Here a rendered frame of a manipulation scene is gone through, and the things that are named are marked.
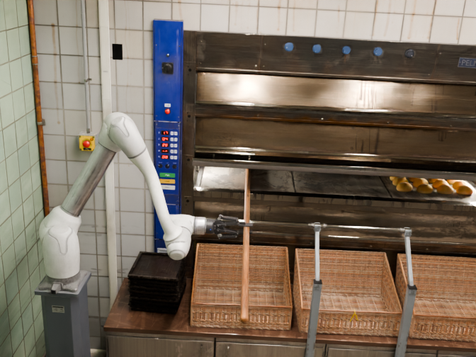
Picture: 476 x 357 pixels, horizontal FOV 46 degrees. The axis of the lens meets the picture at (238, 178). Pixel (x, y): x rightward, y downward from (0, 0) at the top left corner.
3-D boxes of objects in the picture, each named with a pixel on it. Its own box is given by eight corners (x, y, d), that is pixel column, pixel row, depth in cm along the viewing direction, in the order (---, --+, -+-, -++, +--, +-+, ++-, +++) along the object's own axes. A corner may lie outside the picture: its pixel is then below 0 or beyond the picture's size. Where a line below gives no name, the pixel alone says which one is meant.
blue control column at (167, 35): (187, 229, 555) (191, -1, 480) (203, 229, 555) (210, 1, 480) (154, 355, 374) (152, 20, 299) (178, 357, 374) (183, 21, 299)
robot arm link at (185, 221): (195, 227, 295) (193, 244, 284) (166, 225, 295) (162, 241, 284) (195, 210, 289) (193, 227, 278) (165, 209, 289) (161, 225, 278)
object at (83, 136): (82, 147, 328) (81, 130, 325) (99, 148, 328) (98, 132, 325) (78, 151, 321) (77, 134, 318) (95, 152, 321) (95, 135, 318)
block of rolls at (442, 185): (377, 161, 405) (378, 153, 403) (444, 164, 404) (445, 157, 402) (397, 193, 348) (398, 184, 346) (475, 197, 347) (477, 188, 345)
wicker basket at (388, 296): (290, 286, 354) (294, 246, 344) (380, 290, 354) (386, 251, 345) (297, 333, 308) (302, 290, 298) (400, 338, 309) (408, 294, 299)
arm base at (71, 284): (33, 294, 257) (32, 283, 255) (52, 270, 277) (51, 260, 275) (73, 297, 256) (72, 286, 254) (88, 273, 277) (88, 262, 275)
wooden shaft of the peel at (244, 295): (248, 324, 213) (248, 317, 212) (239, 324, 213) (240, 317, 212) (250, 169, 373) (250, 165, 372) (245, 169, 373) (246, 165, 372)
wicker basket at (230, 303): (195, 281, 354) (195, 241, 344) (285, 285, 355) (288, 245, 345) (188, 327, 308) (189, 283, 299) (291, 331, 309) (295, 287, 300)
